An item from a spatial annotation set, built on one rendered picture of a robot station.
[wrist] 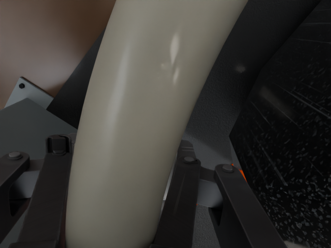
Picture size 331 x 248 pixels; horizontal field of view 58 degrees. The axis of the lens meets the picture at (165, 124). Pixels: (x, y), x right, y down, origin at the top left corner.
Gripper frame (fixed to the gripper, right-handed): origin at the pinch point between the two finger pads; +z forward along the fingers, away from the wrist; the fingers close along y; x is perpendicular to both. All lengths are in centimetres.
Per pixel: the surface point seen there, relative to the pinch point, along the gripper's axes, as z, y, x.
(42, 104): 85, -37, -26
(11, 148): 55, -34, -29
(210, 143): 79, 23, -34
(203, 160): 79, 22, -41
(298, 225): 18.5, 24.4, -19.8
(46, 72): 87, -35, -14
